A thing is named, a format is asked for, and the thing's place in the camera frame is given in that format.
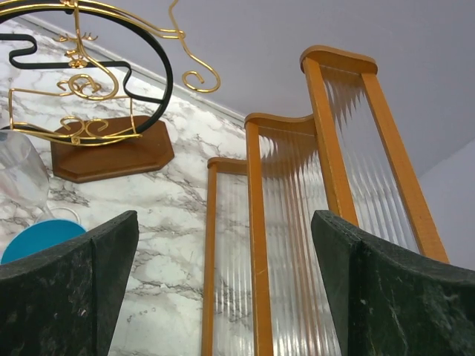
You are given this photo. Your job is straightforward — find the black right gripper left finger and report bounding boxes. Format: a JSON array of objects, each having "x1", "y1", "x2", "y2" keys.
[{"x1": 1, "y1": 211, "x2": 139, "y2": 355}]

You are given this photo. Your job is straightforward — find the clear wine glass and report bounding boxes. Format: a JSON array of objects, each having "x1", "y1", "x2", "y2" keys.
[{"x1": 1, "y1": 130, "x2": 57, "y2": 223}]

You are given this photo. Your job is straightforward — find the blue plastic goblet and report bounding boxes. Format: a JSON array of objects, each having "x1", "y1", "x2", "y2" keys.
[{"x1": 1, "y1": 219, "x2": 86, "y2": 264}]

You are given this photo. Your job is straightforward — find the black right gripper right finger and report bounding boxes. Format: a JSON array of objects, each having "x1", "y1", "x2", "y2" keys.
[{"x1": 311, "y1": 210, "x2": 474, "y2": 355}]

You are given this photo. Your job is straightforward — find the wooden ribbed glass divider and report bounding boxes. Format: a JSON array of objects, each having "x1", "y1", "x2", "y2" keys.
[{"x1": 201, "y1": 45, "x2": 448, "y2": 355}]

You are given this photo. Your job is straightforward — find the gold wire wine glass rack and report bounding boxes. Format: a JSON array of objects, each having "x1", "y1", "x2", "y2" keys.
[{"x1": 1, "y1": 1, "x2": 221, "y2": 183}]

